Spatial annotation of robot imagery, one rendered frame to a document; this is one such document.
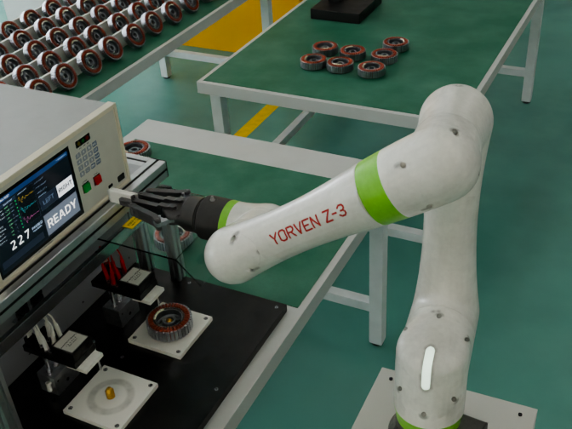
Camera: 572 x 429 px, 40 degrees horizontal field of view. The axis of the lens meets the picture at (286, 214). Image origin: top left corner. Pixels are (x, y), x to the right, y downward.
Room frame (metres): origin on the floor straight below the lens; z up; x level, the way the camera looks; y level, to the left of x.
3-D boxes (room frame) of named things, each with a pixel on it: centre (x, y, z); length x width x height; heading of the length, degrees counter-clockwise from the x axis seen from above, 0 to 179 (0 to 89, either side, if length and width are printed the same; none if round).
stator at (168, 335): (1.43, 0.30, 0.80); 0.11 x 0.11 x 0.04
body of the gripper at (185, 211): (1.34, 0.21, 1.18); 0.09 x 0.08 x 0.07; 62
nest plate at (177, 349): (1.43, 0.30, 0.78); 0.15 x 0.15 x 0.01; 62
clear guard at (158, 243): (1.49, 0.28, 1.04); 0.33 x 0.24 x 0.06; 62
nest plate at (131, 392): (1.22, 0.42, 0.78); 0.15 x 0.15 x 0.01; 62
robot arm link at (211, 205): (1.30, 0.14, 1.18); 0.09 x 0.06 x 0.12; 152
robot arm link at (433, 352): (1.01, -0.25, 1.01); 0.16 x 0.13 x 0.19; 159
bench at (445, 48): (3.51, -0.59, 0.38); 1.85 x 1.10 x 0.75; 152
